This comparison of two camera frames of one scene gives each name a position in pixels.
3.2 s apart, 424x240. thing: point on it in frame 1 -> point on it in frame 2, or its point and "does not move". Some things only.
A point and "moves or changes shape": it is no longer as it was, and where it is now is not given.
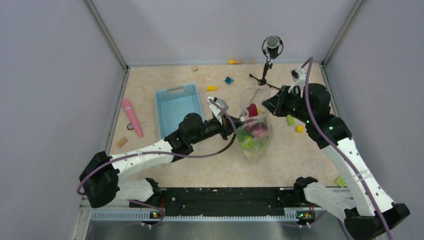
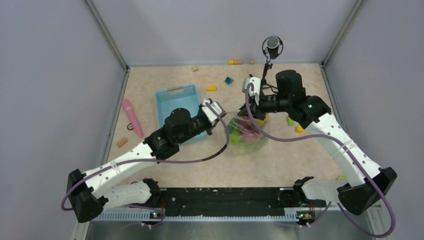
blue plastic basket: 173,104 does not move
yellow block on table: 211,88 does not move
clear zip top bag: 254,131 moves or changes shape
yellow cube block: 299,129 does not move
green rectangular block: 290,120 does not move
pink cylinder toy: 128,106 does not move
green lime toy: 248,144 -> 234,138
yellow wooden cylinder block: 235,62 does not move
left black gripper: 227,127 -> 208,129
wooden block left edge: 120,142 does not move
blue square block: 228,80 does not move
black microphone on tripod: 273,45 does not move
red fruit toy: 253,111 moves or changes shape
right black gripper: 275,104 -> 257,110
